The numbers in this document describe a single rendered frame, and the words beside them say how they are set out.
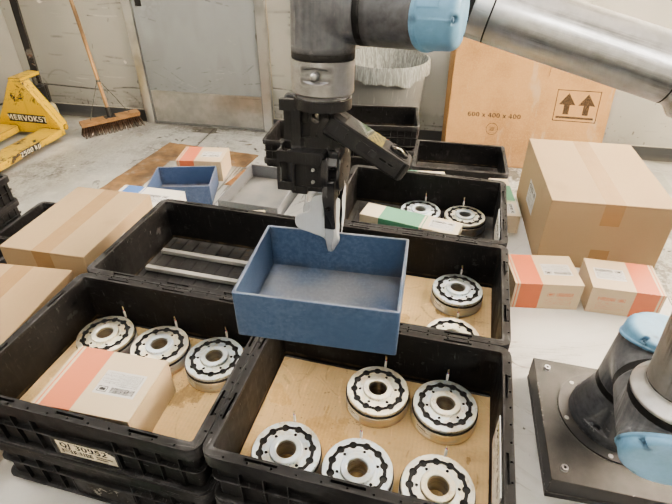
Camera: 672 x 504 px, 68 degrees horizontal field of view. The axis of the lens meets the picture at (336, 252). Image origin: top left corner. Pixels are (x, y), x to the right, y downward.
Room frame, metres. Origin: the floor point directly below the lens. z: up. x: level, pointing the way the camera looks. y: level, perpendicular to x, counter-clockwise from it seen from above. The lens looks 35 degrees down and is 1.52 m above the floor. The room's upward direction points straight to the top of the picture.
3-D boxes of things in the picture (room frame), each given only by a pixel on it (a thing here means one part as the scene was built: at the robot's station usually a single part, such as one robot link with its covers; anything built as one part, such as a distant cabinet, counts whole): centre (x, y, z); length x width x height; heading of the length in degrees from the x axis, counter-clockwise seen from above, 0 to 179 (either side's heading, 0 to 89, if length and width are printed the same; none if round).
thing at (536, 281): (0.98, -0.51, 0.74); 0.16 x 0.12 x 0.07; 86
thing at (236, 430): (0.48, -0.05, 0.87); 0.40 x 0.30 x 0.11; 75
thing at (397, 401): (0.54, -0.07, 0.86); 0.10 x 0.10 x 0.01
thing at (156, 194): (1.32, 0.57, 0.75); 0.20 x 0.12 x 0.09; 78
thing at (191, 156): (1.66, 0.47, 0.74); 0.16 x 0.12 x 0.07; 86
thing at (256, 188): (1.48, 0.24, 0.73); 0.27 x 0.20 x 0.05; 165
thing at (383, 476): (0.40, -0.03, 0.86); 0.10 x 0.10 x 0.01
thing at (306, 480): (0.48, -0.05, 0.92); 0.40 x 0.30 x 0.02; 75
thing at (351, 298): (0.51, 0.01, 1.11); 0.20 x 0.15 x 0.07; 79
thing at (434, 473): (0.38, -0.14, 0.86); 0.05 x 0.05 x 0.01
